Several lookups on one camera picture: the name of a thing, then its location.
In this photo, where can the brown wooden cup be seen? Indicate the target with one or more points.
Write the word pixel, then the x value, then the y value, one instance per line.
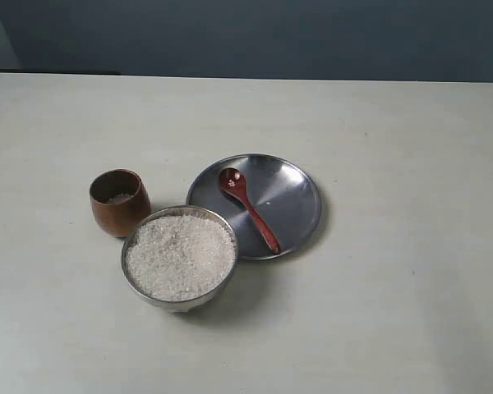
pixel 119 201

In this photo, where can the dark red wooden spoon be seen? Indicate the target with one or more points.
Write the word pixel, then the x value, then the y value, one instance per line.
pixel 232 182

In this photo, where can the steel bowl of rice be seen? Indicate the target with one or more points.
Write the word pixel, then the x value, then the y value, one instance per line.
pixel 180 257

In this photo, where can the round steel plate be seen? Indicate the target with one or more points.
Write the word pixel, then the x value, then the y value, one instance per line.
pixel 282 193

